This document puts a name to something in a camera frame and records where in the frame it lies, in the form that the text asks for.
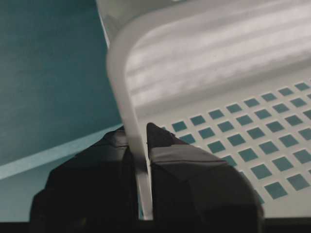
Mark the light green tape strip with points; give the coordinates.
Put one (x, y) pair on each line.
(52, 154)

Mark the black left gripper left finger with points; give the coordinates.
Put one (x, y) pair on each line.
(93, 192)

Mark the white perforated plastic basket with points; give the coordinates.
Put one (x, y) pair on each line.
(232, 77)

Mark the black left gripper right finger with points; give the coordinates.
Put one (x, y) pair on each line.
(194, 191)

